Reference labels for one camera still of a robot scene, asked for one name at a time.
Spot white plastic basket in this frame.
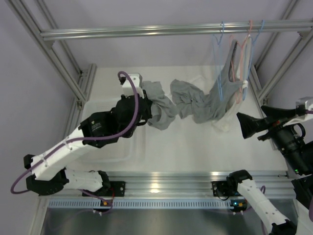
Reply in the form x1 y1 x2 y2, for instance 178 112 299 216
78 98 146 164

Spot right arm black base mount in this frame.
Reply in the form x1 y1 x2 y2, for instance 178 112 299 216
211 181 236 198

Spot slotted grey cable duct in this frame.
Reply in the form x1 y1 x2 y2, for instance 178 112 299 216
48 198 234 209

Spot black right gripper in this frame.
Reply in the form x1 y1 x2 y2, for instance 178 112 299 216
236 105 311 175

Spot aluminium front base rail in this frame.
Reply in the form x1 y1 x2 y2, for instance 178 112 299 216
108 171 295 199

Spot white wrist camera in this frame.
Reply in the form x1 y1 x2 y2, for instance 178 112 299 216
284 96 313 126
121 72 145 97

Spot white tank top on hanger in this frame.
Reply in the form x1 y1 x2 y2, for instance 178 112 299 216
213 49 244 132

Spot grey clothes pile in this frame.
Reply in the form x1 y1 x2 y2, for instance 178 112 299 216
170 79 214 124

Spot aluminium frame right struts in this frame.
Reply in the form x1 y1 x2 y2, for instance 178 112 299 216
247 0 313 108

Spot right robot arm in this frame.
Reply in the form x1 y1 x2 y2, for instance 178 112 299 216
226 104 313 235

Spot pink wire hanger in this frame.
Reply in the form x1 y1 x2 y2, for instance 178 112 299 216
229 20 253 105

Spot grey tank top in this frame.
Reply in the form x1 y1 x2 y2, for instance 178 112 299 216
142 81 178 131
208 40 243 121

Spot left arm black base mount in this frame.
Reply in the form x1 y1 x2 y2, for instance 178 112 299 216
86 181 126 197

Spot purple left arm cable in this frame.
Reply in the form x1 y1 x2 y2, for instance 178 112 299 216
10 71 140 216

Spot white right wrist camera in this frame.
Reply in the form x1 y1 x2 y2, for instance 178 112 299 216
284 96 313 126

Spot aluminium frame struts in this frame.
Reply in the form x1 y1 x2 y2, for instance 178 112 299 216
4 0 98 111
247 0 313 108

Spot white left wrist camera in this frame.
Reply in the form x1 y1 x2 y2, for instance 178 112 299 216
121 72 145 97

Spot blue wire hanger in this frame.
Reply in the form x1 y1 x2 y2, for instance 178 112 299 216
212 21 225 101
242 20 265 101

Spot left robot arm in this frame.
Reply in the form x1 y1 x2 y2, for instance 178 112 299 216
23 91 152 196

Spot white garment under pile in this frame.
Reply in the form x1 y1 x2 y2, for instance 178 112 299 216
170 75 209 94

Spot aluminium hanging rail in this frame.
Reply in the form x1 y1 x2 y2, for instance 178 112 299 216
40 19 313 41

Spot aluminium frame left struts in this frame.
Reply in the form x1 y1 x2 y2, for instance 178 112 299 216
4 0 98 111

